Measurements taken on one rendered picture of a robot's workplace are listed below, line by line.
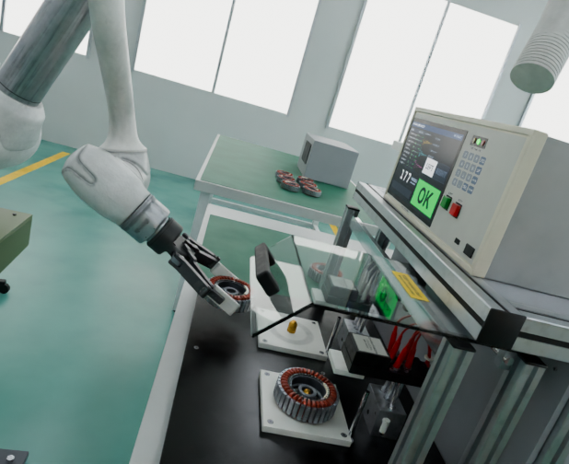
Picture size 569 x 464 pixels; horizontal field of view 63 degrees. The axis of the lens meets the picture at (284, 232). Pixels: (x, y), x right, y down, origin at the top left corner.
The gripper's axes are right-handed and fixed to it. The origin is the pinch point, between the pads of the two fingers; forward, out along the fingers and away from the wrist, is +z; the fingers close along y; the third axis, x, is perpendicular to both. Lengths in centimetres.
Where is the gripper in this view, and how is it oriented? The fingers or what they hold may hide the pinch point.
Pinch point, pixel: (229, 292)
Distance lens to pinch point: 102.2
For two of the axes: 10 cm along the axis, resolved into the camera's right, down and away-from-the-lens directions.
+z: 6.9, 6.7, 2.8
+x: 7.2, -6.8, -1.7
